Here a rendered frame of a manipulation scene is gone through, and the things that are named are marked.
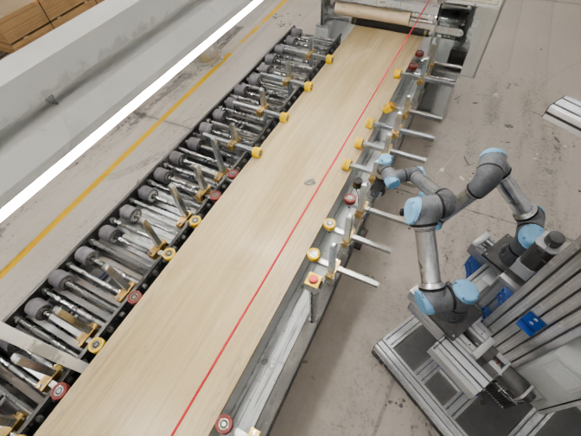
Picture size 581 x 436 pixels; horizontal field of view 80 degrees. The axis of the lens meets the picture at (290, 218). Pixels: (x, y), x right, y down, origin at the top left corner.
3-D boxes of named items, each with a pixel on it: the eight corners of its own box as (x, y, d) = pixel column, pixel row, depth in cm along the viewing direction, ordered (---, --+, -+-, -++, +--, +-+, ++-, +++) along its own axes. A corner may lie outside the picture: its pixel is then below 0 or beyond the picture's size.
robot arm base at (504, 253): (534, 259, 185) (544, 250, 177) (517, 274, 181) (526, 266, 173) (509, 240, 193) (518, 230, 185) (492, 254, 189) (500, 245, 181)
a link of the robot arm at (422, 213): (458, 315, 153) (443, 193, 148) (425, 321, 152) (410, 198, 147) (444, 305, 165) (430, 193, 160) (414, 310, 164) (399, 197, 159)
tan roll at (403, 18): (462, 31, 341) (467, 17, 331) (460, 36, 335) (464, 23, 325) (328, 9, 385) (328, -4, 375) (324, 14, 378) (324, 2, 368)
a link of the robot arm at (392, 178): (408, 178, 183) (401, 163, 189) (387, 182, 182) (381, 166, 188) (405, 188, 190) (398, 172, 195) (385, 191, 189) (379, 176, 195)
